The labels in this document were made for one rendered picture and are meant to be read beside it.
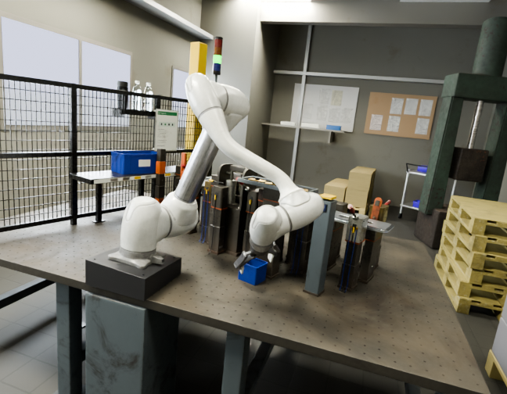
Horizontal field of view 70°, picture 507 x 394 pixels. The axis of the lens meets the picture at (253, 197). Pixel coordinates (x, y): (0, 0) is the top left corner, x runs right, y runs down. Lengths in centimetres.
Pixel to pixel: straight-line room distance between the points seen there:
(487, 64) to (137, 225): 476
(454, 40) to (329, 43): 224
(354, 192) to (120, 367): 519
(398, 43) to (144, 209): 682
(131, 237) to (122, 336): 42
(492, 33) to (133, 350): 513
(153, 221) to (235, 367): 68
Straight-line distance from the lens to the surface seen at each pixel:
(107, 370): 187
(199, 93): 140
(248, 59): 666
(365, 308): 171
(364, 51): 782
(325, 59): 786
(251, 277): 172
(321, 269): 166
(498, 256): 358
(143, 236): 159
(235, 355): 155
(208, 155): 159
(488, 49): 553
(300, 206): 127
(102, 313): 174
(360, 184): 635
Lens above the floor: 146
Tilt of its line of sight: 12 degrees down
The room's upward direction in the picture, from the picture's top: 6 degrees clockwise
